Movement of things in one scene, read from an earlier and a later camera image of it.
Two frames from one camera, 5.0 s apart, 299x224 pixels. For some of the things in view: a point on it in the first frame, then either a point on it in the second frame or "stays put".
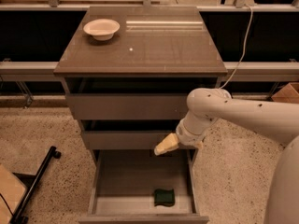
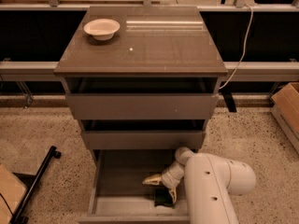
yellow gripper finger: (169, 144) -> (155, 179)
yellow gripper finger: (199, 145) -> (173, 194)
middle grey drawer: (116, 134) stays put
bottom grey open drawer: (123, 184) stays put
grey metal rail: (247, 71) stays put
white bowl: (102, 29) stays put
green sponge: (164, 197) stays put
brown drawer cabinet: (131, 92) stays put
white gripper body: (186, 135) -> (168, 178)
